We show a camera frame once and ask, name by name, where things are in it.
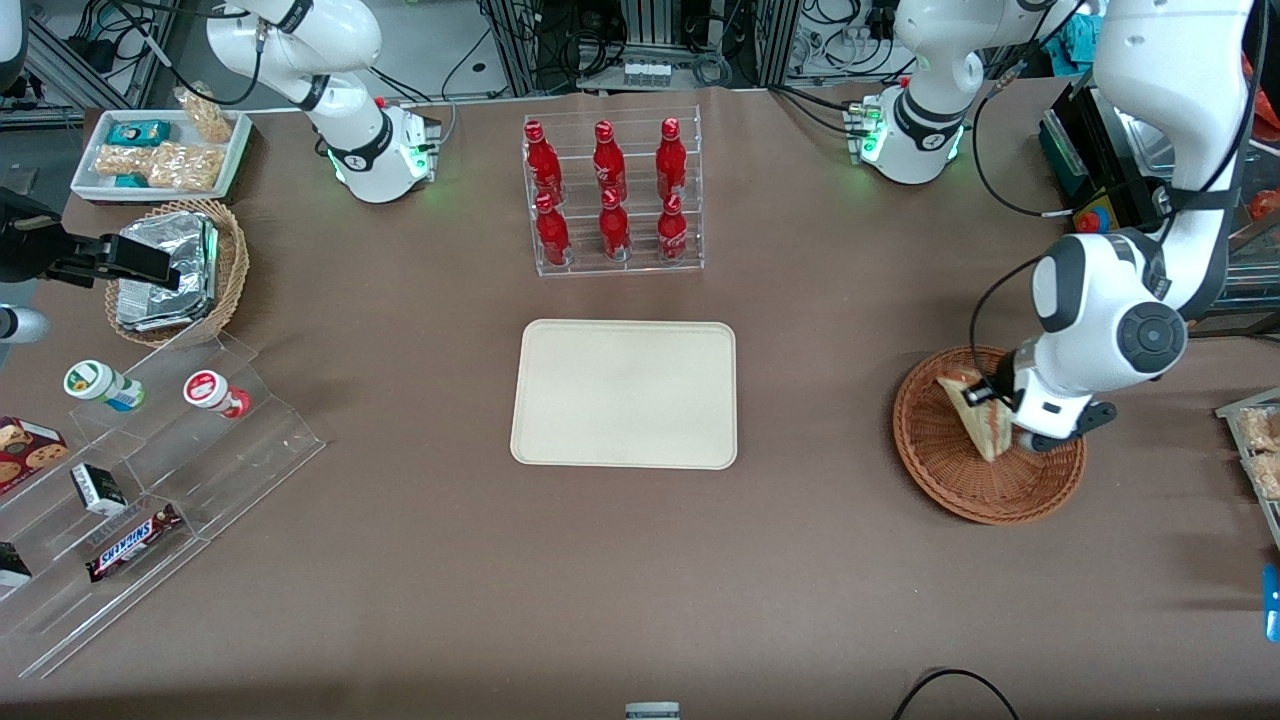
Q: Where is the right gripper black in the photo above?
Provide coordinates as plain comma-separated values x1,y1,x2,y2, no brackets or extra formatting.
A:
0,188,183,292

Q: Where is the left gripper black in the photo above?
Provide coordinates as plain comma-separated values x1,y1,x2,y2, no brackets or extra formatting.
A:
963,362,1025,433

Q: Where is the triangular sandwich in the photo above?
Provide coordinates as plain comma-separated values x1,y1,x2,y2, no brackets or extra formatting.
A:
935,368,1021,464

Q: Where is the white rectangular snack tray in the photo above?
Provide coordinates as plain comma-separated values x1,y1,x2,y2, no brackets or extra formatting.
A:
70,108,254,204

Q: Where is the dark brown round wicker basket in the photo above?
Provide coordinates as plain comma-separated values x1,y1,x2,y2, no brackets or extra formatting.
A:
892,345,1088,526

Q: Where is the light tan wicker basket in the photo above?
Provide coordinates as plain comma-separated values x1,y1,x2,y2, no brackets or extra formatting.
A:
104,198,251,349

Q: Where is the clear rimmed snack tray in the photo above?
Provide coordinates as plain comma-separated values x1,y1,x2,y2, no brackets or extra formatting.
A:
1215,388,1280,551

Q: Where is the beige plastic serving tray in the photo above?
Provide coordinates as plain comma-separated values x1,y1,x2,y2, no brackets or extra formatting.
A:
510,319,739,470

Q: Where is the aluminium foil container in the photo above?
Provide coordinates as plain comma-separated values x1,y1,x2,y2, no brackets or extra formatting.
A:
114,211,221,334

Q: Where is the white cup with green label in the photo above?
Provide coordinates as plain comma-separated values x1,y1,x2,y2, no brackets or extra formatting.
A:
63,360,146,413

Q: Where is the white cup with red label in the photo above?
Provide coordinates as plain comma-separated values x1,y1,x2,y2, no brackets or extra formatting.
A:
183,369,252,420

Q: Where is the clear acrylic stepped shelf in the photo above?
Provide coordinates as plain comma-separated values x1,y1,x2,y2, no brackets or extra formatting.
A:
0,330,327,681

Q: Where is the red cookie box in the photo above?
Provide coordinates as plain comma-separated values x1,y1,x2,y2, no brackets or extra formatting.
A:
0,415,71,496

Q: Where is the black and white small carton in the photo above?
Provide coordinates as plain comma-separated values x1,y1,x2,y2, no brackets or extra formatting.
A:
70,462,129,517

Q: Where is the black metal equipment box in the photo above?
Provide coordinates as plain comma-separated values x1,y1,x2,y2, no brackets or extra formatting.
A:
1040,75,1186,233

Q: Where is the Snickers chocolate bar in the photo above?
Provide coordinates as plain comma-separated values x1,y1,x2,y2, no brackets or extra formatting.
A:
85,502,185,584

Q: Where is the stainless steel pan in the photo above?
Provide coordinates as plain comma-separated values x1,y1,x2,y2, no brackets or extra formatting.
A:
1115,105,1179,173

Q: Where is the clear acrylic bottle rack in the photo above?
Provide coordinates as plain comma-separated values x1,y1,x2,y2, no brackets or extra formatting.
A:
521,105,706,279

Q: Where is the red cola bottle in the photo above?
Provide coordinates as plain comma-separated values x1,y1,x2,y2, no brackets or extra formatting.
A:
524,120,563,206
535,192,573,267
592,120,627,204
655,117,689,201
598,187,633,263
656,193,690,264

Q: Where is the teal cloth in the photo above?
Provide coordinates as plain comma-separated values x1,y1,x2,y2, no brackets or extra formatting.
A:
1060,10,1101,66

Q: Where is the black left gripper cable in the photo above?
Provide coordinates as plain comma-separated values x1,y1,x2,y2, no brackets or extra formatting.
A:
968,252,1051,386

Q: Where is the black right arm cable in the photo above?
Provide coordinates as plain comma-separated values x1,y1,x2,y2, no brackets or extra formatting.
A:
95,0,266,108

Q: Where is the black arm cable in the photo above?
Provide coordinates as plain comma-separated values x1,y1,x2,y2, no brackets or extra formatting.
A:
95,0,266,108
973,0,1086,217

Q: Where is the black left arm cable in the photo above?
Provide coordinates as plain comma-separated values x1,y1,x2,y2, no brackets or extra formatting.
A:
973,0,1086,217

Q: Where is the black looped cable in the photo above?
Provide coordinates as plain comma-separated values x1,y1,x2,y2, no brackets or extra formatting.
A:
892,668,1021,720

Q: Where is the aluminium extrusion frame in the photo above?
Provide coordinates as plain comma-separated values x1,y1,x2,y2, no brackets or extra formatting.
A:
480,0,901,96

